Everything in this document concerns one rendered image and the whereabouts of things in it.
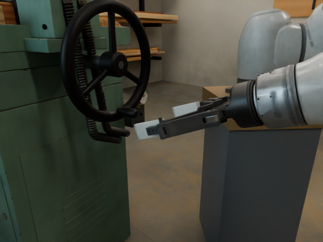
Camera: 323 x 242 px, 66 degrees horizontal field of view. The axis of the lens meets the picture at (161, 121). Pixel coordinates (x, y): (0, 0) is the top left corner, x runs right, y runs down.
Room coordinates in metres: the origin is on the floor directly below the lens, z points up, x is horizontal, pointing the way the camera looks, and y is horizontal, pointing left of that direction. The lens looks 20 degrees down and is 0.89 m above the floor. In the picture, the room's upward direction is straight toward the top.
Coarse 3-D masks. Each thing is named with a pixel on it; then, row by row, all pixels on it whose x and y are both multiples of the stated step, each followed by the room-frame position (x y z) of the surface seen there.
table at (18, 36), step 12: (0, 24) 0.58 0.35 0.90; (12, 24) 0.61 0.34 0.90; (24, 24) 0.63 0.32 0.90; (0, 36) 0.58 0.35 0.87; (12, 36) 0.60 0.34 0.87; (24, 36) 0.62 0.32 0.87; (108, 36) 0.85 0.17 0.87; (120, 36) 0.90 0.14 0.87; (0, 48) 0.57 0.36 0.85; (12, 48) 0.59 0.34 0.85; (24, 48) 0.62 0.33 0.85; (36, 48) 0.59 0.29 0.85; (48, 48) 0.57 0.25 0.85; (60, 48) 0.59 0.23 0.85; (84, 48) 0.65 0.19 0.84; (96, 48) 0.68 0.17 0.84
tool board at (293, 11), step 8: (280, 0) 3.43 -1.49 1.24; (288, 0) 3.37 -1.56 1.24; (296, 0) 3.31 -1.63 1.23; (304, 0) 3.25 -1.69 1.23; (312, 0) 3.19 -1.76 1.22; (320, 0) 3.14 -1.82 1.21; (280, 8) 3.42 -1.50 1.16; (288, 8) 3.36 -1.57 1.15; (296, 8) 3.30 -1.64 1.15; (304, 8) 3.24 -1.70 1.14; (312, 8) 3.17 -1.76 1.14; (296, 16) 3.29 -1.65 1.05; (304, 16) 3.23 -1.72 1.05
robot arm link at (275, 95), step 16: (256, 80) 0.36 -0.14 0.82; (272, 80) 0.35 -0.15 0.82; (288, 80) 0.33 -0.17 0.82; (256, 96) 0.35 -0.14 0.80; (272, 96) 0.33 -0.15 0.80; (288, 96) 0.32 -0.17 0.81; (256, 112) 0.35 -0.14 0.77; (272, 112) 0.33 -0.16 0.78; (288, 112) 0.32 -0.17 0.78; (272, 128) 0.35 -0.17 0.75
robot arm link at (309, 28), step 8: (320, 8) 0.78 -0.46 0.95; (312, 16) 0.79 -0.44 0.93; (320, 16) 0.76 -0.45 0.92; (304, 24) 0.83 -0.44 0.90; (312, 24) 0.78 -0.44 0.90; (320, 24) 0.75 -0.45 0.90; (304, 32) 0.80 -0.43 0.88; (312, 32) 0.78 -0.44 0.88; (320, 32) 0.75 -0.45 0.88; (304, 40) 0.78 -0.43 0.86; (312, 40) 0.77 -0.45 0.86; (320, 40) 0.75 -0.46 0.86; (304, 48) 0.78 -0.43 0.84; (312, 48) 0.77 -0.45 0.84; (320, 48) 0.76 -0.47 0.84; (304, 56) 0.78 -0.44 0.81; (312, 56) 0.77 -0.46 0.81
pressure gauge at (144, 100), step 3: (147, 90) 0.91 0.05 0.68; (144, 93) 0.90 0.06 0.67; (147, 93) 0.92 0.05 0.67; (147, 96) 0.92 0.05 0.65; (141, 99) 0.89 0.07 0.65; (144, 99) 0.90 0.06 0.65; (147, 99) 0.91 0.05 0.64; (141, 102) 0.88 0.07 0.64; (144, 102) 0.90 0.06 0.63; (138, 105) 0.90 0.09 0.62; (138, 108) 0.90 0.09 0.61
